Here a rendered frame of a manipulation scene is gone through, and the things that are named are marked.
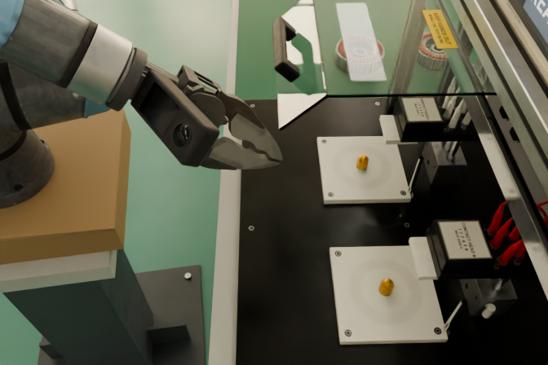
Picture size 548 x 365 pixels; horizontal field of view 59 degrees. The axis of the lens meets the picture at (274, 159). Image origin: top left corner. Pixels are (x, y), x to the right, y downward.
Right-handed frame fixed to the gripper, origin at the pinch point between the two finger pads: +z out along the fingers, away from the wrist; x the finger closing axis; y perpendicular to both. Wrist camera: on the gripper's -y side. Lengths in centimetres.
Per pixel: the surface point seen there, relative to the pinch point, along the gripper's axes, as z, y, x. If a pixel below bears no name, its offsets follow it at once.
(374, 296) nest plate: 25.2, -3.2, 10.9
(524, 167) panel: 42.2, 4.9, -16.6
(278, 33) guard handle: -2.9, 14.0, -12.4
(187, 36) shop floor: 27, 201, 20
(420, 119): 23.3, 10.5, -13.6
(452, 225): 23.3, -7.2, -5.0
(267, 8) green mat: 15, 77, -14
